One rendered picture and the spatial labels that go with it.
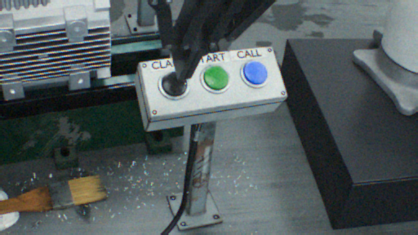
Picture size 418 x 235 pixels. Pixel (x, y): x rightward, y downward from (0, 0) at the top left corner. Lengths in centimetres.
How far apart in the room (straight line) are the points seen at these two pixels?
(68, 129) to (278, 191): 35
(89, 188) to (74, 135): 9
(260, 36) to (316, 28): 16
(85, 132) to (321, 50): 46
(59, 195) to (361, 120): 49
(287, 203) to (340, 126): 15
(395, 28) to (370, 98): 13
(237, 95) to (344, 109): 30
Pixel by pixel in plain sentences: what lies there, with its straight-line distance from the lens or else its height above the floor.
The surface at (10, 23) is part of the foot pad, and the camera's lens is 74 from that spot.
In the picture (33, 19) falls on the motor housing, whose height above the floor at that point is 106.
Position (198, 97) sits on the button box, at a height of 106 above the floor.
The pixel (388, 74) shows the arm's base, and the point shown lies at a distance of 96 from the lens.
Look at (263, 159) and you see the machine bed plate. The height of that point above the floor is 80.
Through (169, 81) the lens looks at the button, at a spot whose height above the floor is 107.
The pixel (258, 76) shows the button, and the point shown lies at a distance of 65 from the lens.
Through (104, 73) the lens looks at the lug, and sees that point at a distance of 82.
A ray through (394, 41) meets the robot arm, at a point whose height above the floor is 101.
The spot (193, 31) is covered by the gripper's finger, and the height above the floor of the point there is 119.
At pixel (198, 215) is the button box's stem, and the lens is 82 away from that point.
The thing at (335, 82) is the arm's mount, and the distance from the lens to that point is 95.
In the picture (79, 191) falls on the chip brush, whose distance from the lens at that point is 85.
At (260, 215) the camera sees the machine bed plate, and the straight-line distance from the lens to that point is 84.
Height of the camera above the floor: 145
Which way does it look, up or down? 41 degrees down
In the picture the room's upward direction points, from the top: 7 degrees clockwise
